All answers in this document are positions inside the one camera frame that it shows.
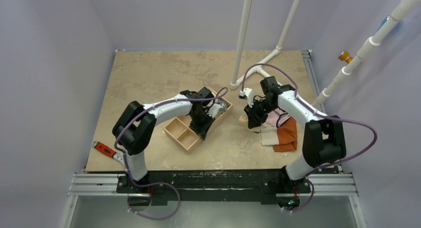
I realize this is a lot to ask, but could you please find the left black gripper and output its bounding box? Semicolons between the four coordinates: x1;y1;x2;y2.
189;110;215;141

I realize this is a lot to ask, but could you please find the wooden compartment tray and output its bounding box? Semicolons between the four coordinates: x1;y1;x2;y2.
163;87;233;153

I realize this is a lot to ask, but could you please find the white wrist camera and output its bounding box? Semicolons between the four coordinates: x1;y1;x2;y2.
239;88;255;108
207;103;219;118

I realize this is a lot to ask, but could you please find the white PVC pipe on wall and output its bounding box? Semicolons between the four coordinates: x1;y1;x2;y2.
313;0;421;107

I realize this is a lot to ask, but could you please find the rolled grey underwear in tray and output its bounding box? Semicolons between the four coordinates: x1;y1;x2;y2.
214;101;228;114

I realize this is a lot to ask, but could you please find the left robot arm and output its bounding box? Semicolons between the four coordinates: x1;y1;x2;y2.
112;87;221;193

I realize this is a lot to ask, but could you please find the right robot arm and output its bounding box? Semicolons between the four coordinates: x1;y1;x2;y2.
239;76;346;192

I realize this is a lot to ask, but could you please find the orange valve fitting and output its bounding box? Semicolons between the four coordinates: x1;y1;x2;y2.
338;50;353;64

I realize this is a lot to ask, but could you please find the pink underwear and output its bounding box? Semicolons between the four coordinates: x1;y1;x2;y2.
265;109;290;128

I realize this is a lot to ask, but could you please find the blue clip on pipe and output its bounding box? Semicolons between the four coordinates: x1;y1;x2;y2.
377;15;390;31

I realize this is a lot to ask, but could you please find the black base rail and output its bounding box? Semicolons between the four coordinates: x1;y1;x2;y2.
116;168;311;208

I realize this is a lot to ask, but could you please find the red handled clamp tool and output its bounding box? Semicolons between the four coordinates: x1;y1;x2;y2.
92;141;124;165

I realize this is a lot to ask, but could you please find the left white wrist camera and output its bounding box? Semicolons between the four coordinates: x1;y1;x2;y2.
207;103;219;118

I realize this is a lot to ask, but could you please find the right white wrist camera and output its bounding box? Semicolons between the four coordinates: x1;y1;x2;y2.
239;88;255;108

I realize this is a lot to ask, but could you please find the orange white underwear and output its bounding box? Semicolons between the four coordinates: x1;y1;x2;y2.
260;118;298;152

